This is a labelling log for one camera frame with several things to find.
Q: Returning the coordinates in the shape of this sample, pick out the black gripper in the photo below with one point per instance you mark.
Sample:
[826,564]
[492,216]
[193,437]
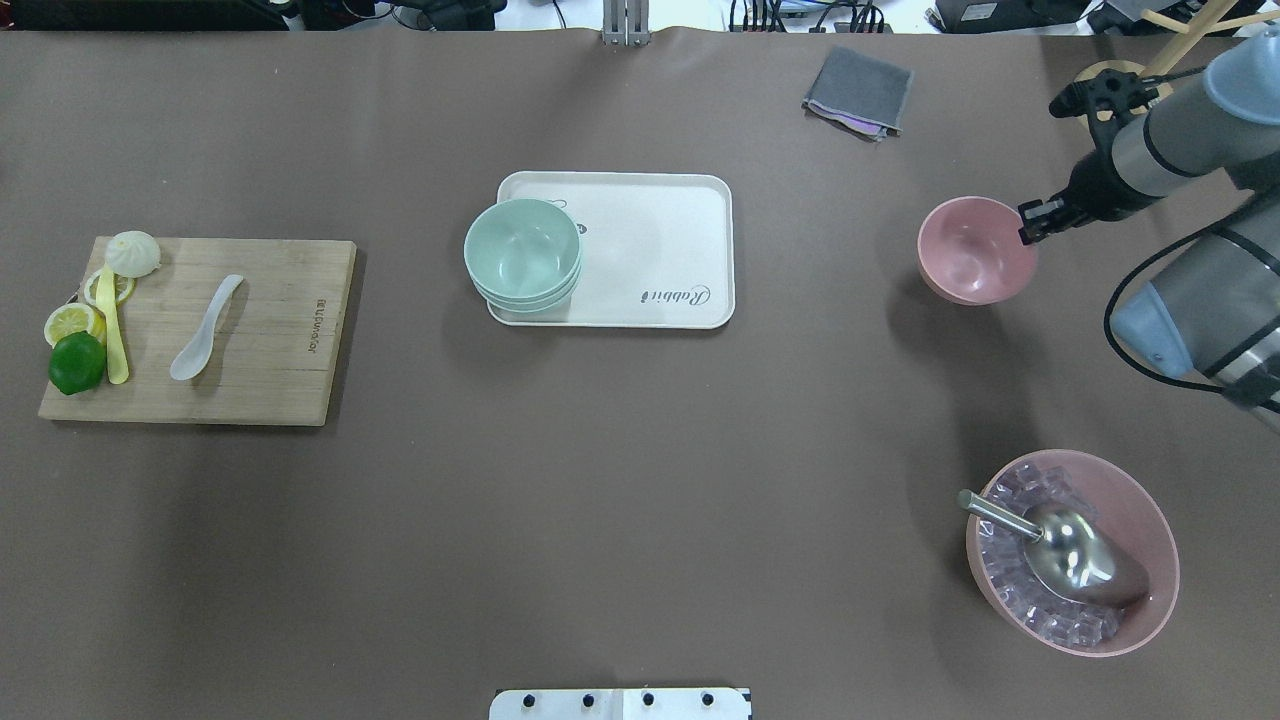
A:
[1092,190]

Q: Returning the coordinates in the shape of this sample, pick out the small pink bowl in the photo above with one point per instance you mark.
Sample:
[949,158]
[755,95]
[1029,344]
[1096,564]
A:
[969,252]

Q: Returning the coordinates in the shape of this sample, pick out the white ceramic spoon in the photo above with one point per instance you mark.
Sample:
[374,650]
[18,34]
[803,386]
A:
[194,357]

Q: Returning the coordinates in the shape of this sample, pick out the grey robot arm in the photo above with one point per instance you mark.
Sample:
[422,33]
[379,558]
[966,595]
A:
[1201,313]

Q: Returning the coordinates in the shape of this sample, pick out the large pink bowl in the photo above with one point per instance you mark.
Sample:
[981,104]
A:
[1127,514]

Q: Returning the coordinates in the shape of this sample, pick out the green bowl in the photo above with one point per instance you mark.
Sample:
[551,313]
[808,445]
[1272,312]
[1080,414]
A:
[524,256]

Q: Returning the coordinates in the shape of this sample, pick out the grey cleaning cloth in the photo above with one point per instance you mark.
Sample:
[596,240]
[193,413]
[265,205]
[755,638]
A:
[858,92]

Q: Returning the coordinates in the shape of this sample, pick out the wooden stand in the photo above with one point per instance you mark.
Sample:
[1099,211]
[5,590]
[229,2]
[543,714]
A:
[1174,26]

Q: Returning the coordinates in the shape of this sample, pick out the clear ice cubes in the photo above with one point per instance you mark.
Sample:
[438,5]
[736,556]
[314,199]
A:
[1010,570]

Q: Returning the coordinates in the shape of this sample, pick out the metal ice scoop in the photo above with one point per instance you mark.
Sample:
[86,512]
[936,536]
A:
[1067,553]

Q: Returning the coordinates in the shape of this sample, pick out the cream rabbit tray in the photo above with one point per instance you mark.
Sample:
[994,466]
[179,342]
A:
[658,249]

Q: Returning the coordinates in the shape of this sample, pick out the bamboo cutting board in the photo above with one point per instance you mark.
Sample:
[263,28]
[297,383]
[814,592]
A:
[274,351]

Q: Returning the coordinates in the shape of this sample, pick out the white steamed bun toy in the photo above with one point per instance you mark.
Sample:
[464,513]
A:
[133,254]

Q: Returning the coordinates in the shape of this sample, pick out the lemon slice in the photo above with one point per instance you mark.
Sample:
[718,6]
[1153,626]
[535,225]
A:
[123,288]

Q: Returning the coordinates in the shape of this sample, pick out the yellow plastic knife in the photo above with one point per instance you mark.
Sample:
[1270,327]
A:
[104,295]

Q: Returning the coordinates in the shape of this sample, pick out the green lime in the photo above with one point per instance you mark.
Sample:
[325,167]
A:
[77,363]

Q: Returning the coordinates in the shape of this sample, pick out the lemon half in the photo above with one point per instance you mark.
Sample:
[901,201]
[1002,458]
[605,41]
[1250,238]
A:
[71,319]

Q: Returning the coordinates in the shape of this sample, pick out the metal camera post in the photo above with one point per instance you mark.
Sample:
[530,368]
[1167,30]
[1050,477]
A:
[625,23]

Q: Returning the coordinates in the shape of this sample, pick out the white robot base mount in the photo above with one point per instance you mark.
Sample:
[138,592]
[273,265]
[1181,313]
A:
[623,703]

